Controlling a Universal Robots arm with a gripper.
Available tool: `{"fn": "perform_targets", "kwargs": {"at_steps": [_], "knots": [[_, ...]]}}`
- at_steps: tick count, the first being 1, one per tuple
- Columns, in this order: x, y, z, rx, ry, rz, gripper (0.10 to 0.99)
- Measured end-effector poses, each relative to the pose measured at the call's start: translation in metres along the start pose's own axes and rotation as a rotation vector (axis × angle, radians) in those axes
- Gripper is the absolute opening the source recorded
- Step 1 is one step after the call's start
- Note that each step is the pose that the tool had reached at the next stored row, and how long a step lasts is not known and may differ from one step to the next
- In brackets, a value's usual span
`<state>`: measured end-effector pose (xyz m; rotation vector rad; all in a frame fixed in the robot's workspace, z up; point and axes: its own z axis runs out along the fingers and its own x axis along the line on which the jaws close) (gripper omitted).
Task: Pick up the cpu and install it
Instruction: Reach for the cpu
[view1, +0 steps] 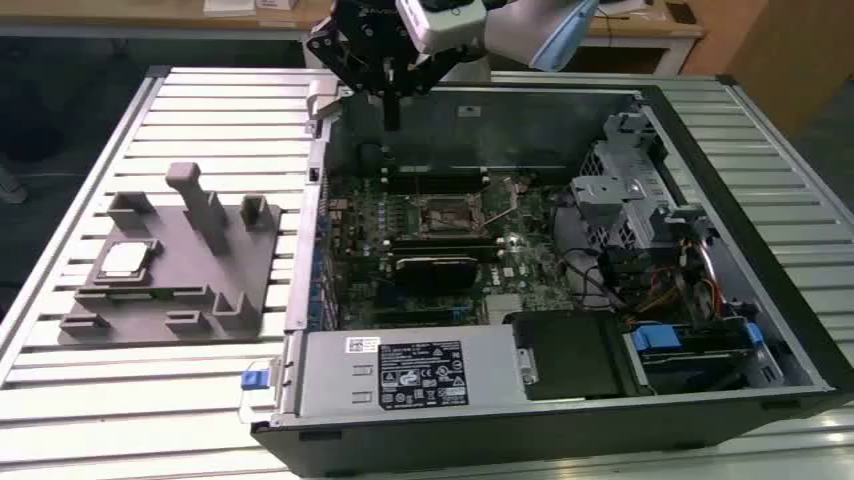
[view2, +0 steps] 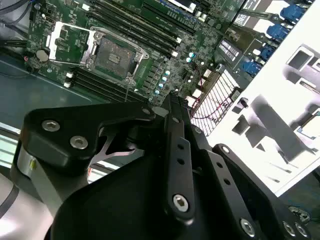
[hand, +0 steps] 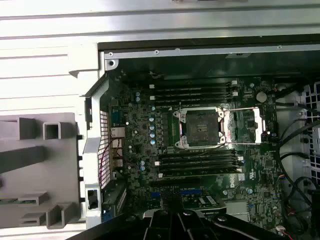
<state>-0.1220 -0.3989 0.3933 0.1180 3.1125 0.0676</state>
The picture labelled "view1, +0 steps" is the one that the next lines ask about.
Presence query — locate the red yellow wire bundle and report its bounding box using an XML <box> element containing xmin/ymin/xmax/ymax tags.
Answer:
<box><xmin>624</xmin><ymin>267</ymin><xmax>728</xmax><ymax>322</ymax></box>

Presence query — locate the silver drive cage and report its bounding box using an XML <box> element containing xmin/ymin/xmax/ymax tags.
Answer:
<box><xmin>570</xmin><ymin>112</ymin><xmax>704</xmax><ymax>251</ymax></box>

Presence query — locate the blue disk carrier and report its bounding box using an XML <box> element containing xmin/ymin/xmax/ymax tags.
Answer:
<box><xmin>630</xmin><ymin>324</ymin><xmax>684</xmax><ymax>355</ymax></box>

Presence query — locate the wooden desk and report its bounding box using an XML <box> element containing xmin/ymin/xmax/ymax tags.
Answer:
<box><xmin>0</xmin><ymin>0</ymin><xmax>709</xmax><ymax>76</ymax></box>

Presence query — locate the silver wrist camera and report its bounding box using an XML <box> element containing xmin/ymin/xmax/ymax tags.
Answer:
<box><xmin>397</xmin><ymin>0</ymin><xmax>493</xmax><ymax>55</ymax></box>

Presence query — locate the wooden cabinet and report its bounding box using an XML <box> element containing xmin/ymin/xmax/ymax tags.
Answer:
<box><xmin>680</xmin><ymin>0</ymin><xmax>854</xmax><ymax>146</ymax></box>

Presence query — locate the silver chipset heat sink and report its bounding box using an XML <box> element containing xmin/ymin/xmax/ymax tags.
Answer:
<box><xmin>485</xmin><ymin>293</ymin><xmax>526</xmax><ymax>324</ymax></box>

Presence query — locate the CPU socket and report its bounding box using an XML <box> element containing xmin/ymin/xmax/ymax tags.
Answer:
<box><xmin>413</xmin><ymin>193</ymin><xmax>494</xmax><ymax>237</ymax></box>

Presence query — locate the black internal cable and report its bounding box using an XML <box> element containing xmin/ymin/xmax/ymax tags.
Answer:
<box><xmin>560</xmin><ymin>247</ymin><xmax>628</xmax><ymax>312</ymax></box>

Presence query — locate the black graphics card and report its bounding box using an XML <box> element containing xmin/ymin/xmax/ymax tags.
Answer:
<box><xmin>393</xmin><ymin>256</ymin><xmax>480</xmax><ymax>291</ymax></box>

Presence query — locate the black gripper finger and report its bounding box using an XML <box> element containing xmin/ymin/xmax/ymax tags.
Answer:
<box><xmin>392</xmin><ymin>49</ymin><xmax>449</xmax><ymax>132</ymax></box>
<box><xmin>306</xmin><ymin>19</ymin><xmax>394</xmax><ymax>131</ymax></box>

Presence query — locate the black PC case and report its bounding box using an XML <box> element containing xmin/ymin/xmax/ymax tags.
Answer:
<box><xmin>237</xmin><ymin>78</ymin><xmax>854</xmax><ymax>479</ymax></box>

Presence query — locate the silver CPU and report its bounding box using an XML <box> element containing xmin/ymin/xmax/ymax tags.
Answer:
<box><xmin>97</xmin><ymin>241</ymin><xmax>159</xmax><ymax>277</ymax></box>

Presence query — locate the black expansion slot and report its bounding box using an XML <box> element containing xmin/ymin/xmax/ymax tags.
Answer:
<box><xmin>372</xmin><ymin>308</ymin><xmax>457</xmax><ymax>324</ymax></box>

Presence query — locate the locking lever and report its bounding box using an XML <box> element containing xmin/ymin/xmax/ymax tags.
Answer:
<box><xmin>485</xmin><ymin>199</ymin><xmax>529</xmax><ymax>226</ymax></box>

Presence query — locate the grey parts rack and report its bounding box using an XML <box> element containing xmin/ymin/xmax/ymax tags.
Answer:
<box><xmin>58</xmin><ymin>160</ymin><xmax>286</xmax><ymax>347</ymax></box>

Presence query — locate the silver disk bay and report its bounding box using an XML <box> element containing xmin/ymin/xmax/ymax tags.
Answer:
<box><xmin>624</xmin><ymin>319</ymin><xmax>793</xmax><ymax>396</ymax></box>

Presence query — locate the green motherboard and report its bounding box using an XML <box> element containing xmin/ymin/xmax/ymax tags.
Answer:
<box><xmin>324</xmin><ymin>172</ymin><xmax>582</xmax><ymax>331</ymax></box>

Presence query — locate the silver power supply unit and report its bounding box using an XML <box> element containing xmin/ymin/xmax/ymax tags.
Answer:
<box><xmin>293</xmin><ymin>329</ymin><xmax>529</xmax><ymax>419</ymax></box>

